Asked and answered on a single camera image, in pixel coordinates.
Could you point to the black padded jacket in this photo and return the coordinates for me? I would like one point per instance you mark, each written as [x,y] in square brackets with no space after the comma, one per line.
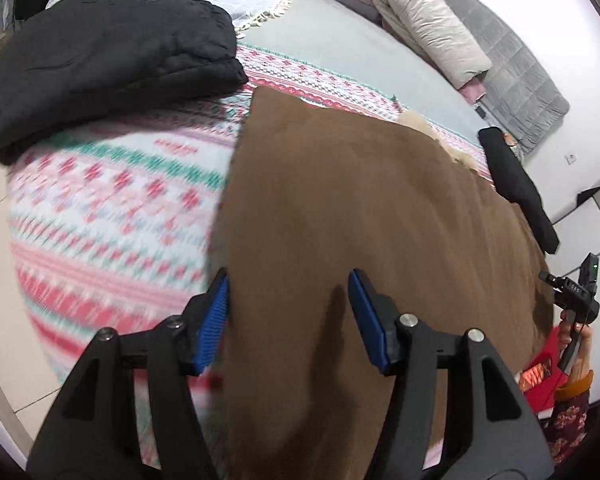
[105,50]

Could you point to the pale bed sheet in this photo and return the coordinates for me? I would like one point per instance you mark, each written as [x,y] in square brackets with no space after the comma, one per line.
[355,50]

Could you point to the brown coat with fleece collar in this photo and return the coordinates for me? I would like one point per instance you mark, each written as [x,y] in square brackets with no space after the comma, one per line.
[355,200]

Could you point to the pink green patterned blanket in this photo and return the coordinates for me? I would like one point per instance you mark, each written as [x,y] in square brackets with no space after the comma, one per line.
[105,210]

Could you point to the pink cloth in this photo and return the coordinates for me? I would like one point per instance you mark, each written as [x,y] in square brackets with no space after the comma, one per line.
[471,90]

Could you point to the person's right forearm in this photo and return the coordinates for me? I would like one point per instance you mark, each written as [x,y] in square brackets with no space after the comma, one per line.
[570,425]

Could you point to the white wall socket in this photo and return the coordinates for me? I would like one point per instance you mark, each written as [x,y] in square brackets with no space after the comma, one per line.
[571,158]

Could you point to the folded black cloth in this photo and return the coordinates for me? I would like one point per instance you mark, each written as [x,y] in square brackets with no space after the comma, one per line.
[517,185]

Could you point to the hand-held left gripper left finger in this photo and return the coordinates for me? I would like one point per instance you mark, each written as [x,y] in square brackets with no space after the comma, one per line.
[212,325]

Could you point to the grey quilted blanket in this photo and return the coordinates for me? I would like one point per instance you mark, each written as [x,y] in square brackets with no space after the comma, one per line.
[520,75]

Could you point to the person's right hand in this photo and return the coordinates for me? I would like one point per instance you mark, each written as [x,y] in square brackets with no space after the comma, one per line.
[582,350]

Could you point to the beige pillow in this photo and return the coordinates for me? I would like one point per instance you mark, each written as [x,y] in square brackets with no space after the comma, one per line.
[425,25]

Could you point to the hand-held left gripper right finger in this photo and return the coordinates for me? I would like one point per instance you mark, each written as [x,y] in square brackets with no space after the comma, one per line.
[367,320]

